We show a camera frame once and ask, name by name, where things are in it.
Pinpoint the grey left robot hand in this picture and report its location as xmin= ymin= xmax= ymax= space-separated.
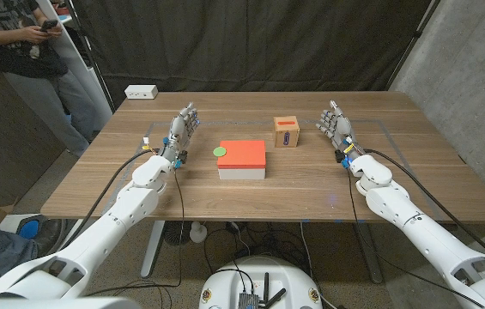
xmin=158 ymin=101 xmax=202 ymax=170

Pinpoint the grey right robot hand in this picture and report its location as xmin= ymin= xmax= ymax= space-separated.
xmin=315 ymin=100 xmax=367 ymax=169

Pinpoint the wooden box with coin slots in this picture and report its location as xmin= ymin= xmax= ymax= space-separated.
xmin=273 ymin=115 xmax=301 ymax=148

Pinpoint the red box with white base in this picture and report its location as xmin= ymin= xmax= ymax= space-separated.
xmin=216 ymin=139 xmax=267 ymax=181

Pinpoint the white power strip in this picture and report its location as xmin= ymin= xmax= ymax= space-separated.
xmin=124 ymin=84 xmax=159 ymax=100

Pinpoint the black stand pole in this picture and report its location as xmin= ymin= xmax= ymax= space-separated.
xmin=64 ymin=0 xmax=117 ymax=113
xmin=385 ymin=0 xmax=440 ymax=91

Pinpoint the black curtain backdrop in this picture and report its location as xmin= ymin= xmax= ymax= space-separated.
xmin=68 ymin=0 xmax=434 ymax=106

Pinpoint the black floor fan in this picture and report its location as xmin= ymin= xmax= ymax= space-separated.
xmin=163 ymin=221 xmax=192 ymax=247

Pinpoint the white panel board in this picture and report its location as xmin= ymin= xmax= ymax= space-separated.
xmin=35 ymin=0 xmax=113 ymax=132

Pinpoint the white table leg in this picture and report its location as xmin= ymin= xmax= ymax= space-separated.
xmin=140 ymin=220 xmax=166 ymax=279

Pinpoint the grey table leg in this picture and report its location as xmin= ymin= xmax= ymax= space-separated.
xmin=353 ymin=222 xmax=384 ymax=285

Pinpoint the white robot torso base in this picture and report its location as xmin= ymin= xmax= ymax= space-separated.
xmin=198 ymin=256 xmax=324 ymax=309

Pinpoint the grey radio module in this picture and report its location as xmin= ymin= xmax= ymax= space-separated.
xmin=238 ymin=293 xmax=260 ymax=309

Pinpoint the person in black t-shirt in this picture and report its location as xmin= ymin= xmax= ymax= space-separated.
xmin=0 ymin=0 xmax=97 ymax=158

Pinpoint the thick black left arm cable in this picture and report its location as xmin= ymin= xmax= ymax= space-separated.
xmin=59 ymin=148 xmax=160 ymax=252

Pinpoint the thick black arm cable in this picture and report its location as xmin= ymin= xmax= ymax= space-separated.
xmin=363 ymin=148 xmax=485 ymax=259
xmin=59 ymin=148 xmax=160 ymax=252

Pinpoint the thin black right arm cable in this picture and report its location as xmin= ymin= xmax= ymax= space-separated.
xmin=346 ymin=167 xmax=485 ymax=309

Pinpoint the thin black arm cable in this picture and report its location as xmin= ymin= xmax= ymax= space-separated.
xmin=346 ymin=167 xmax=485 ymax=309
xmin=85 ymin=169 xmax=185 ymax=298

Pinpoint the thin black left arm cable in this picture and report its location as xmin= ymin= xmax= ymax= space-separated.
xmin=85 ymin=169 xmax=185 ymax=298

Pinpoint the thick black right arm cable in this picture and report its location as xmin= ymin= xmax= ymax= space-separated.
xmin=363 ymin=148 xmax=485 ymax=259

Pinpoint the black floor cable tangle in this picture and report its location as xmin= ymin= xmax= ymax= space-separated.
xmin=202 ymin=221 xmax=312 ymax=276

